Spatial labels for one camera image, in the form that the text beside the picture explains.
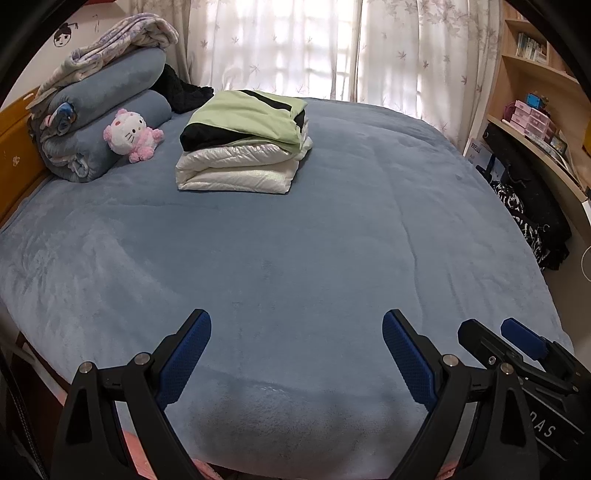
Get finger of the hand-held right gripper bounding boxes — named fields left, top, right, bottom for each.
left=501, top=317, right=562, bottom=366
left=457, top=318, right=523, bottom=371

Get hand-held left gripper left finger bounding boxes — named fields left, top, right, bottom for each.
left=50, top=308, right=213, bottom=480

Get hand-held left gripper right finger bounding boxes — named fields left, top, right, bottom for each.
left=381, top=308, right=541, bottom=480

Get light green jacket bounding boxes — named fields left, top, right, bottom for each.
left=179, top=90, right=309, bottom=155

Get black and white patterned cloth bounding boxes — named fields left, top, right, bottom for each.
left=492, top=182, right=550, bottom=271

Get blue bed blanket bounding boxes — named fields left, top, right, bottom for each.
left=0, top=97, right=575, bottom=480

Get black bag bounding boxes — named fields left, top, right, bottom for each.
left=482, top=124, right=573, bottom=271

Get white printed carton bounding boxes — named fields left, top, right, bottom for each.
left=464, top=138, right=492, bottom=167

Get stack of pink boxes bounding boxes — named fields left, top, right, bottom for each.
left=510, top=99, right=552, bottom=139

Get pink and white plush cat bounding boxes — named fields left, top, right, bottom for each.
left=102, top=108, right=164, bottom=164

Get rolled grey-blue blanket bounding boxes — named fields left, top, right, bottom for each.
left=39, top=90, right=174, bottom=184

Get black knit garment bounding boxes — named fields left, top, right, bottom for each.
left=159, top=63, right=215, bottom=114

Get wooden bookshelf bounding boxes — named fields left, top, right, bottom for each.
left=462, top=4, right=591, bottom=204

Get orange wooden headboard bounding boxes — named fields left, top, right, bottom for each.
left=0, top=85, right=54, bottom=229

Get grey pillows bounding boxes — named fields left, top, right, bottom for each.
left=39, top=46, right=168, bottom=134

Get row of books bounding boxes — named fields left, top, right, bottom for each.
left=515, top=32, right=550, bottom=63

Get white floral curtain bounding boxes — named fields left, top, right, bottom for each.
left=127, top=0, right=504, bottom=148

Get floral folded quilt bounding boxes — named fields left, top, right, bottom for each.
left=25, top=13, right=180, bottom=109

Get black cable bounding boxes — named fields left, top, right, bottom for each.
left=0, top=342, right=44, bottom=480

